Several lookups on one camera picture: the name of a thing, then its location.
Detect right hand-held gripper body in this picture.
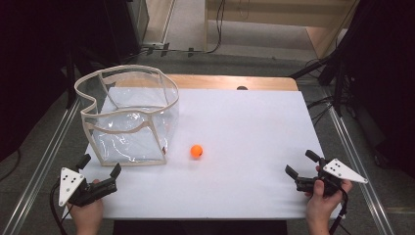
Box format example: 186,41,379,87
295,158,369,198

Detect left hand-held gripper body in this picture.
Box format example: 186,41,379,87
58,166,118,208

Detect orange ball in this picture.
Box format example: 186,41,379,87
190,144,204,160

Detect person's left hand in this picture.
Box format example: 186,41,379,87
69,198,105,235

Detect person's right hand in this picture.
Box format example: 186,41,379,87
304,165,354,224

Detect black stand legs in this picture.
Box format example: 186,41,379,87
289,53,347,117

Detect black curtain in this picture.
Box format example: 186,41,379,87
336,0,415,179
0,0,146,163

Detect light wooden shelf unit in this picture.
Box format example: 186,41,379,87
204,0,361,61

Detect aluminium floor rail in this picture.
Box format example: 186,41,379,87
0,98,81,235
327,106,396,235

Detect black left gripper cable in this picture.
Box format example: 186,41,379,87
49,181,73,235

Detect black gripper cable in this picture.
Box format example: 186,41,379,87
49,181,73,235
328,182,349,235

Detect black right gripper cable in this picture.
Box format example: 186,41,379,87
328,182,349,235

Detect black floor cables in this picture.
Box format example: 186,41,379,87
305,94,339,127

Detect black hanging cable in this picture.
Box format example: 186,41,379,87
187,0,228,56

